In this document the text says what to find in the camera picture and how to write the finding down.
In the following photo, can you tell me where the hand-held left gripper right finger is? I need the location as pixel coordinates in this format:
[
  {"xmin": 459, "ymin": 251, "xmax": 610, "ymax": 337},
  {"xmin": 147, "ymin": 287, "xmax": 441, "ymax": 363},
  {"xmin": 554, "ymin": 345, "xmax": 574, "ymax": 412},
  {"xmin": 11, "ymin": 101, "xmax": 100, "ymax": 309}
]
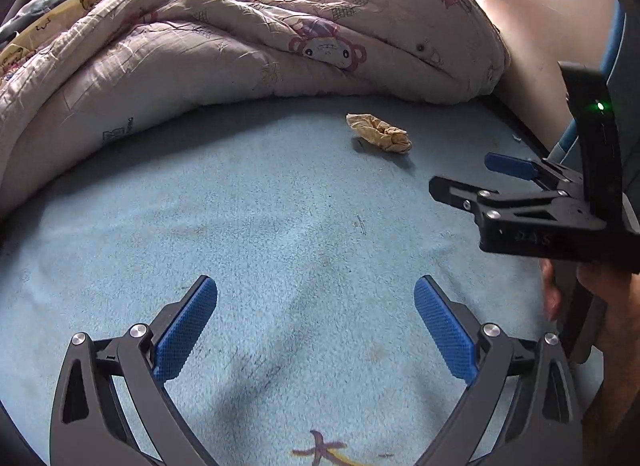
[{"xmin": 413, "ymin": 275, "xmax": 586, "ymax": 466}]

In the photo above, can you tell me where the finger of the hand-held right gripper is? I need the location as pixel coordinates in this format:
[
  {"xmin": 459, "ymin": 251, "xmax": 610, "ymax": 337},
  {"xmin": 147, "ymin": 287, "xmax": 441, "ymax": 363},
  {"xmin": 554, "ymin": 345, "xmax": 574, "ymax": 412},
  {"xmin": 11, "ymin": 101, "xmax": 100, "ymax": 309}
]
[
  {"xmin": 429, "ymin": 176, "xmax": 605, "ymax": 235},
  {"xmin": 484, "ymin": 152, "xmax": 585, "ymax": 191}
]

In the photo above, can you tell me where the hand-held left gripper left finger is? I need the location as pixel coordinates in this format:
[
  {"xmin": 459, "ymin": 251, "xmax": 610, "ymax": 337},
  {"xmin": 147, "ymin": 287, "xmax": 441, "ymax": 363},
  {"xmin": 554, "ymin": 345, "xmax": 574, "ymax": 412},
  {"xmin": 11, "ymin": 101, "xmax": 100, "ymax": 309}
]
[{"xmin": 49, "ymin": 275, "xmax": 219, "ymax": 466}]

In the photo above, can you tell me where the tan paper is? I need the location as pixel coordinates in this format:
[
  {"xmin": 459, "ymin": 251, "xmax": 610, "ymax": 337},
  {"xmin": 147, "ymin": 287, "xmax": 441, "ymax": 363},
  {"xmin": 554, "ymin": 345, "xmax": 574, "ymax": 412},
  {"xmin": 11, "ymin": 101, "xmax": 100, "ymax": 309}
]
[{"xmin": 346, "ymin": 112, "xmax": 413, "ymax": 155}]

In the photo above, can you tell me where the person's right forearm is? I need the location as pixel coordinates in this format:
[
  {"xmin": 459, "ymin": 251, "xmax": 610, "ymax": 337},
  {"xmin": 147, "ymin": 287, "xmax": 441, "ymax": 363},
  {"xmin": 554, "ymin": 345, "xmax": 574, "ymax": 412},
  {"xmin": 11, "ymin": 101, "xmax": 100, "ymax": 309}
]
[{"xmin": 582, "ymin": 318, "xmax": 640, "ymax": 466}]

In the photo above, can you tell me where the person's right hand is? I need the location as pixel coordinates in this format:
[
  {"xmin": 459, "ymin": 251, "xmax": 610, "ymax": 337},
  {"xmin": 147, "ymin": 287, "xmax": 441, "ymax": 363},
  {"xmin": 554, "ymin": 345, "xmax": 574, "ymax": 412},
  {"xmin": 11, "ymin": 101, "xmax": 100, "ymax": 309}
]
[{"xmin": 541, "ymin": 260, "xmax": 640, "ymax": 341}]

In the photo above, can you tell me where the light blue bed sheet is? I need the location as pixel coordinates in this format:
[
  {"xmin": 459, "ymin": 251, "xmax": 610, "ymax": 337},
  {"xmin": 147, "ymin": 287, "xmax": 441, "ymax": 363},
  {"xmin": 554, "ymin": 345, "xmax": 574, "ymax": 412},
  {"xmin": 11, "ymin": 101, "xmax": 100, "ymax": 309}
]
[{"xmin": 0, "ymin": 96, "xmax": 608, "ymax": 466}]

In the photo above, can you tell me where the pink printed quilt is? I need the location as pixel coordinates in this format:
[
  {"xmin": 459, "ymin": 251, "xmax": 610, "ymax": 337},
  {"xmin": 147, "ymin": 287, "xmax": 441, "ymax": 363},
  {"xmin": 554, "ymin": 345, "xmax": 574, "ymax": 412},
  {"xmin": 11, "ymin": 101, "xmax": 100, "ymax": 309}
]
[{"xmin": 0, "ymin": 0, "xmax": 511, "ymax": 219}]

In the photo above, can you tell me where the yellow patterned cushion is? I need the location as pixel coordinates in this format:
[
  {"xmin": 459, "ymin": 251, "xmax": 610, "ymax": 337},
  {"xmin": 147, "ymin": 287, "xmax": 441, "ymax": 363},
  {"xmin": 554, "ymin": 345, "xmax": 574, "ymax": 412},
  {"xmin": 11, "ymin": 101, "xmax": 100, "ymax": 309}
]
[{"xmin": 0, "ymin": 0, "xmax": 118, "ymax": 77}]

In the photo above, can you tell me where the grey cloth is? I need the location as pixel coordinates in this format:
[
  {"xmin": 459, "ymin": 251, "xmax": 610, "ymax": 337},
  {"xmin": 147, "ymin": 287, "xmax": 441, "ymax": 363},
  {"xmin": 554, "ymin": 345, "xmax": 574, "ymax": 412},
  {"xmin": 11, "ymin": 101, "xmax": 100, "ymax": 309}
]
[{"xmin": 2, "ymin": 0, "xmax": 83, "ymax": 29}]

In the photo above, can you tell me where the blue plastic frame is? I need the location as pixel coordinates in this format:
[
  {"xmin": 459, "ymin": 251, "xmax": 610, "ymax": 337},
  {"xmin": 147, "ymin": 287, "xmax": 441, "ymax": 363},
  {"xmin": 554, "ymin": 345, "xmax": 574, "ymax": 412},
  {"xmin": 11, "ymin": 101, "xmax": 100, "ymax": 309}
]
[{"xmin": 550, "ymin": 10, "xmax": 628, "ymax": 157}]

